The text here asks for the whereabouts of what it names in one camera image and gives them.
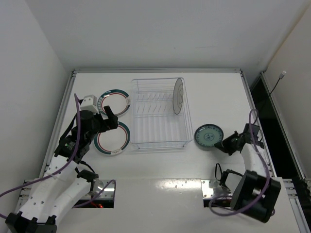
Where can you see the clear wire dish rack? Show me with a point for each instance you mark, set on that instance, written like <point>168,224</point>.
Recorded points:
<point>155,125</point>

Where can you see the white plate with black rings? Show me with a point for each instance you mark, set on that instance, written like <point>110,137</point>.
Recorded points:
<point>178,95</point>

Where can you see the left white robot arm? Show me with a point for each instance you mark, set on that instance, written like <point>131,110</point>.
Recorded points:
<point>62,186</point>

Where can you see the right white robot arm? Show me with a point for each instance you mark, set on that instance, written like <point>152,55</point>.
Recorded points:
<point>256,193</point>

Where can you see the blue patterned small plate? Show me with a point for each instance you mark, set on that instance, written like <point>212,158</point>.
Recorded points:
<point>208,135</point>

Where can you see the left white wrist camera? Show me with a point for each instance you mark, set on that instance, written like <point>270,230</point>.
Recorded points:
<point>89,103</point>

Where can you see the green-rimmed white plate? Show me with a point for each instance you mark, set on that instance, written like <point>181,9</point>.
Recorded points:
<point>118,100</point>
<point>113,142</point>

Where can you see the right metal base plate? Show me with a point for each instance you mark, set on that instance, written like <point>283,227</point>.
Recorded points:
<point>211,189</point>

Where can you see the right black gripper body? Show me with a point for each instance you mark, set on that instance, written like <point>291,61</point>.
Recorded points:
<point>228,143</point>

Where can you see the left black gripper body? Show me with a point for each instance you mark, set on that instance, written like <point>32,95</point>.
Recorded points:
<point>107,122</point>

